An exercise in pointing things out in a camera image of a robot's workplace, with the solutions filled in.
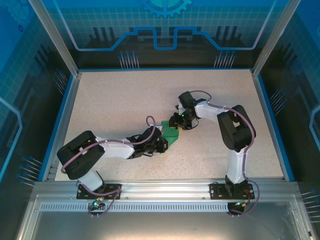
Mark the green paper sheet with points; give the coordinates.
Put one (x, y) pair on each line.
(172, 138)

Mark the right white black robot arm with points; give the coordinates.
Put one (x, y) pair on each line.
(237, 130)

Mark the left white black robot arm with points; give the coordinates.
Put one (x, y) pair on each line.
(77, 160)

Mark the grey metal sheet tray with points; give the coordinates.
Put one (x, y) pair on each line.
(162, 225)

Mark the aluminium mounting beam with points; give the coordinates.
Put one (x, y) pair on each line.
(162, 187)

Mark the blue circuit print side panel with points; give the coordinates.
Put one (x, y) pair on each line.
(300, 75)
(20, 75)

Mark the blue circuit print wide panel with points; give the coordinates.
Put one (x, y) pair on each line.
(100, 15)

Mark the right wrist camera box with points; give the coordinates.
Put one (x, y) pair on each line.
(178, 107)

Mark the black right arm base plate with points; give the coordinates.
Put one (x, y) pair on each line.
(215, 191)

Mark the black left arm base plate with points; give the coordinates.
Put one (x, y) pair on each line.
(82, 193)

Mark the aluminium side rail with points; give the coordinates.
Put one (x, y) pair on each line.
(65, 125)

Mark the aluminium frame post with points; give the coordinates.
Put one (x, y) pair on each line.
(271, 37)
(57, 37)

